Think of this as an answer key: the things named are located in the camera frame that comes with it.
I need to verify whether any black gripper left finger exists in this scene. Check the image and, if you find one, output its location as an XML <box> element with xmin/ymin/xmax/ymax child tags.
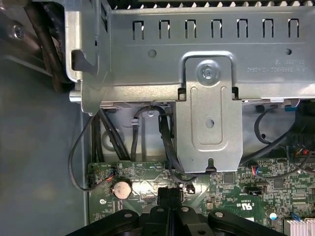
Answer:
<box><xmin>65</xmin><ymin>187</ymin><xmax>171</xmax><ymax>236</ymax></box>

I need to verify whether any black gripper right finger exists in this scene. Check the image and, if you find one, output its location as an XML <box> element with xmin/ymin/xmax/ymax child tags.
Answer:
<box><xmin>170</xmin><ymin>188</ymin><xmax>274</xmax><ymax>236</ymax></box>

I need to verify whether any green motherboard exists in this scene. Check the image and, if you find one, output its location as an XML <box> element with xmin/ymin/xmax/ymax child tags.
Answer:
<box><xmin>87</xmin><ymin>158</ymin><xmax>315</xmax><ymax>236</ymax></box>

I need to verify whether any round silver coin battery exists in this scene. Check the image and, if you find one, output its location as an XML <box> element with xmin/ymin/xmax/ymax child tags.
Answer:
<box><xmin>112</xmin><ymin>179</ymin><xmax>133</xmax><ymax>200</ymax></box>

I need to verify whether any silver finned chipset heatsink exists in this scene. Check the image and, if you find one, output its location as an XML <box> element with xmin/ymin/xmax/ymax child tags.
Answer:
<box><xmin>284</xmin><ymin>217</ymin><xmax>315</xmax><ymax>236</ymax></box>

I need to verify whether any silver metal drive cage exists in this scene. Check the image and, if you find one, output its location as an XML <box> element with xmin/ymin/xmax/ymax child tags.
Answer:
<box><xmin>64</xmin><ymin>0</ymin><xmax>315</xmax><ymax>174</ymax></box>

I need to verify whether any black cable bundle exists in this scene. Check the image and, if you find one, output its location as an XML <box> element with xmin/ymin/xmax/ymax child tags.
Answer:
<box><xmin>158</xmin><ymin>105</ymin><xmax>198</xmax><ymax>184</ymax></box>
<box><xmin>90</xmin><ymin>114</ymin><xmax>131</xmax><ymax>163</ymax></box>
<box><xmin>24</xmin><ymin>0</ymin><xmax>72</xmax><ymax>93</ymax></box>

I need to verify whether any thick black cable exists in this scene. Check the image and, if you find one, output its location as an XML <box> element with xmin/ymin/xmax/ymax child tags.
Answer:
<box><xmin>241</xmin><ymin>103</ymin><xmax>306</xmax><ymax>166</ymax></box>
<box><xmin>129</xmin><ymin>107</ymin><xmax>142</xmax><ymax>162</ymax></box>

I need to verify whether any thin black wire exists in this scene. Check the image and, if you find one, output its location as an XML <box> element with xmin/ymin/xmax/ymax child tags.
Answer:
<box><xmin>68</xmin><ymin>108</ymin><xmax>114</xmax><ymax>191</ymax></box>

